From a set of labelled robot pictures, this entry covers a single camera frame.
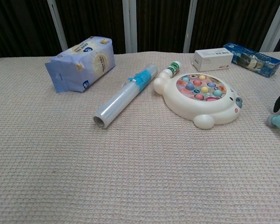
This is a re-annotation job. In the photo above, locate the white seal-shaped fishing game toy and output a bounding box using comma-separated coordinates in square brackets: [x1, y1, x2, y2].
[153, 70, 244, 130]

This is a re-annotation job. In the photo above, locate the grey aluminium frame post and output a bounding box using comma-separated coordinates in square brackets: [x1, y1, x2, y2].
[122, 0, 138, 54]
[182, 0, 198, 54]
[259, 0, 280, 53]
[46, 0, 69, 51]

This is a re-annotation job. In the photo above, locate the beige woven table cloth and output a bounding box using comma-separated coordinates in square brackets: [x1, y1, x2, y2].
[0, 50, 280, 224]

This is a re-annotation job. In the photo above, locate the clear plastic wrap roll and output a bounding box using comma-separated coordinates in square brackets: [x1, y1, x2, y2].
[92, 63, 159, 130]

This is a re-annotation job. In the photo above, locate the white cardboard box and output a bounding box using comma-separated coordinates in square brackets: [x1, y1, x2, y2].
[191, 47, 234, 72]

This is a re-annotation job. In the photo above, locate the white green glue bottle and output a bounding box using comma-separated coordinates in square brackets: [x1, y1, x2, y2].
[164, 61, 182, 78]

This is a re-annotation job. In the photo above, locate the blue printed carton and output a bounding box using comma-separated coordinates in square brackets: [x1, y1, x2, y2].
[223, 42, 280, 78]

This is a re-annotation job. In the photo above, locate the lilac tissue pack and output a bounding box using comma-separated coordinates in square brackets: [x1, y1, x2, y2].
[44, 35, 116, 94]

